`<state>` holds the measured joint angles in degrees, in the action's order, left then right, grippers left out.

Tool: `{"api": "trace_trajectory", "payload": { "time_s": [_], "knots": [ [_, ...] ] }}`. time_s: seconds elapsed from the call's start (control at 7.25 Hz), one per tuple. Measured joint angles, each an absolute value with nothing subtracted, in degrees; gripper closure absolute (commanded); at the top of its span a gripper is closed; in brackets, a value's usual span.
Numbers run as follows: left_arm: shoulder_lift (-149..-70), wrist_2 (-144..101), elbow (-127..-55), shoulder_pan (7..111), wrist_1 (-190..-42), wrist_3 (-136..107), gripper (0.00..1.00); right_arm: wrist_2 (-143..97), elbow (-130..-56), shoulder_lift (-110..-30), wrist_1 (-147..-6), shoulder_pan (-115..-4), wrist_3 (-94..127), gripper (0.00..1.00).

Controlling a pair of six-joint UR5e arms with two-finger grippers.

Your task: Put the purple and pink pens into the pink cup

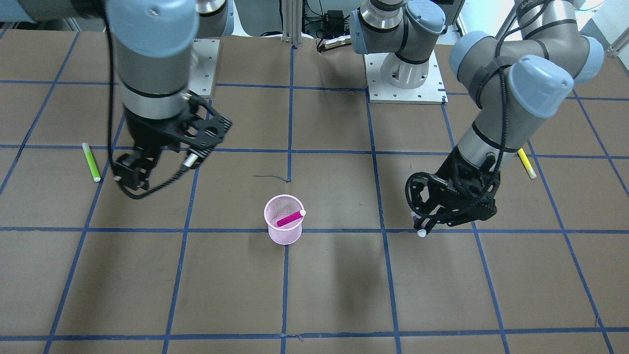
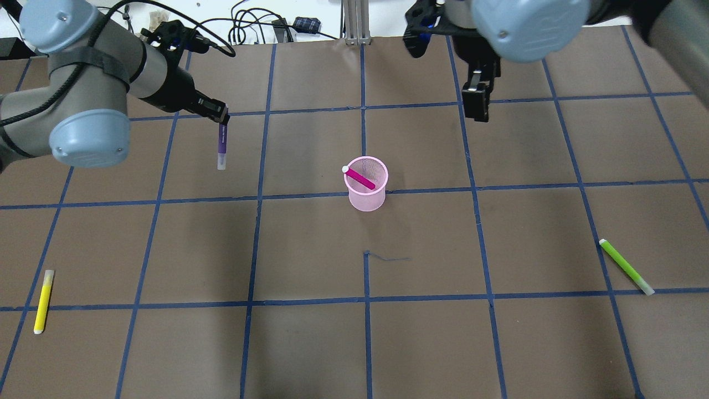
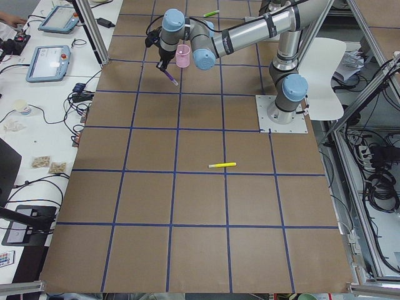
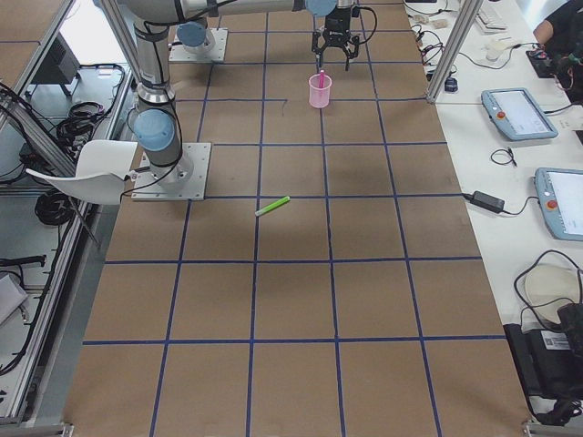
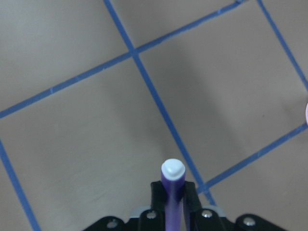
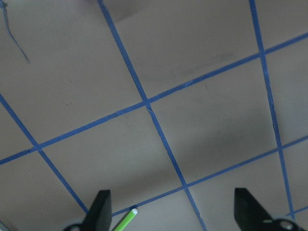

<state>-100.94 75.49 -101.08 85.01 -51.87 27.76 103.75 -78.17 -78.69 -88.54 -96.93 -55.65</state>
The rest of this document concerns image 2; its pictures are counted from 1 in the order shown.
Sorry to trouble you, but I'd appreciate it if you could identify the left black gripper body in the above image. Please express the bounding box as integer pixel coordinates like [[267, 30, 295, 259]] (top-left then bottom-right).
[[129, 21, 218, 118]]

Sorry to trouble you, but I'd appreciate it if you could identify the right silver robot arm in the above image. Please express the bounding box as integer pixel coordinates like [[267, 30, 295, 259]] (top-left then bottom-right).
[[403, 1, 708, 123]]

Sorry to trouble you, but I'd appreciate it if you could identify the green pen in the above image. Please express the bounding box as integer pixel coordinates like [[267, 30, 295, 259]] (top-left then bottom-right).
[[598, 238, 655, 296]]

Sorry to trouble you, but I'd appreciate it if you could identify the pink pen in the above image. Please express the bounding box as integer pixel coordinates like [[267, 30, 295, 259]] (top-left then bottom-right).
[[342, 166, 376, 190]]

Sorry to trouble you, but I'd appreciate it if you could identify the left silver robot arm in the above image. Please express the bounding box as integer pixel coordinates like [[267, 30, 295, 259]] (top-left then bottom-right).
[[1, 1, 235, 170]]

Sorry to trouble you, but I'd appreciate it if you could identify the purple pen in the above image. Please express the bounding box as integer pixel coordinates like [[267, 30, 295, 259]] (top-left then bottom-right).
[[216, 124, 228, 170]]

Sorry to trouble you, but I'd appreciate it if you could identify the yellow pen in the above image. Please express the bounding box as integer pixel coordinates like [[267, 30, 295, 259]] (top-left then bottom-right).
[[33, 269, 55, 334]]

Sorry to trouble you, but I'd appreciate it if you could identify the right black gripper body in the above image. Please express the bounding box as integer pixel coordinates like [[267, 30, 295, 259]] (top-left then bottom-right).
[[402, 1, 501, 89]]

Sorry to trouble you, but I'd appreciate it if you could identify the black usb hub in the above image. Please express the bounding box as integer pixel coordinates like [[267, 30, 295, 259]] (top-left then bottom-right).
[[291, 16, 322, 34]]

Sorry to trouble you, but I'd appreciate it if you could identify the pink mesh cup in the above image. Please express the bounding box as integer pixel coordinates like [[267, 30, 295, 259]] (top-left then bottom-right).
[[341, 156, 388, 212]]

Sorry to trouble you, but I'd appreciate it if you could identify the aluminium frame post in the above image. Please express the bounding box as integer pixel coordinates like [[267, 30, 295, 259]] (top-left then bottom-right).
[[340, 1, 372, 45]]

